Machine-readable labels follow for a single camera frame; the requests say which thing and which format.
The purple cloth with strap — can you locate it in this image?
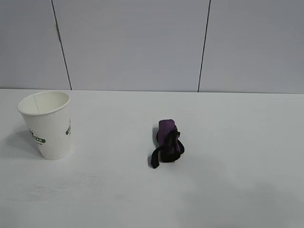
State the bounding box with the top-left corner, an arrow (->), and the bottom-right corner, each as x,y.
149,119 -> 186,169

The white paper coffee cup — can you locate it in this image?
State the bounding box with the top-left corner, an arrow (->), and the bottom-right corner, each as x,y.
17,91 -> 72,161

